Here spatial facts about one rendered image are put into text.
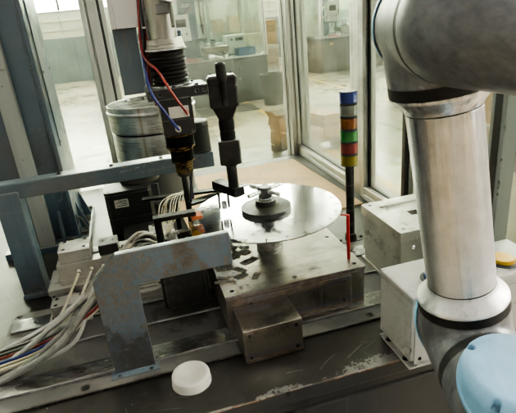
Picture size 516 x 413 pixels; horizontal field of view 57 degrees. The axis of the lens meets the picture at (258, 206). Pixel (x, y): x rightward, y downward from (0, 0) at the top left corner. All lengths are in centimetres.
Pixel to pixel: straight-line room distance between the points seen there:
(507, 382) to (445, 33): 36
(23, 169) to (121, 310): 69
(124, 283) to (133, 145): 83
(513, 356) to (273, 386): 43
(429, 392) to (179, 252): 57
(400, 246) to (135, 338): 57
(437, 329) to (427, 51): 37
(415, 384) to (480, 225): 49
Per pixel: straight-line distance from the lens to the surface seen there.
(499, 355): 62
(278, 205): 104
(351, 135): 122
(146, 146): 162
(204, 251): 86
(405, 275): 90
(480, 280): 65
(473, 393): 58
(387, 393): 101
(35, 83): 145
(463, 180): 58
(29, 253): 127
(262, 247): 107
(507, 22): 42
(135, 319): 91
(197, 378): 90
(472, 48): 43
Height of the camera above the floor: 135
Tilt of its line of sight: 22 degrees down
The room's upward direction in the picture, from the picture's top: 6 degrees counter-clockwise
